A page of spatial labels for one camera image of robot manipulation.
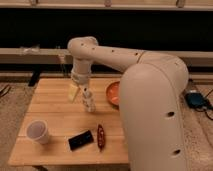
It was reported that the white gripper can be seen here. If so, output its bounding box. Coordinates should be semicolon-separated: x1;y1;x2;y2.
68;71;90;102

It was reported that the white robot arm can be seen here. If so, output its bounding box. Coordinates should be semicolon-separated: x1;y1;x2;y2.
67;37;189;171

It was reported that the orange bowl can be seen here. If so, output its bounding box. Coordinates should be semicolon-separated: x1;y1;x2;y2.
106;81;120;106

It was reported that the black table leg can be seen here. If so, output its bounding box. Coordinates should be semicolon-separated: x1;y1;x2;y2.
28;66;42;87

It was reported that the wooden table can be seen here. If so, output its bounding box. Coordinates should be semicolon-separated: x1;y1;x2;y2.
9;78;128;166

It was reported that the black rectangular box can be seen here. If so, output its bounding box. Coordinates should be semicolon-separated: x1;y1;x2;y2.
68;130;94;150

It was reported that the dark red oblong object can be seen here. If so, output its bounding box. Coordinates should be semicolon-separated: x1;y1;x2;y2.
97;124;105;151

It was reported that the white paper cup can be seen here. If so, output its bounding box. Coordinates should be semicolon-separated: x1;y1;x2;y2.
26;120;50;144

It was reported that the blue device on floor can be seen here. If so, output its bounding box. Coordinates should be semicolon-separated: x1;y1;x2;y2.
185;91;206;108

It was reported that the black cable left floor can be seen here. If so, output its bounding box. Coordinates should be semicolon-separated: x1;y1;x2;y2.
0;83;12;98

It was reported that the black cable on floor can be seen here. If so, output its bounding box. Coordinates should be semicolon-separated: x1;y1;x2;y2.
195;88;213;121

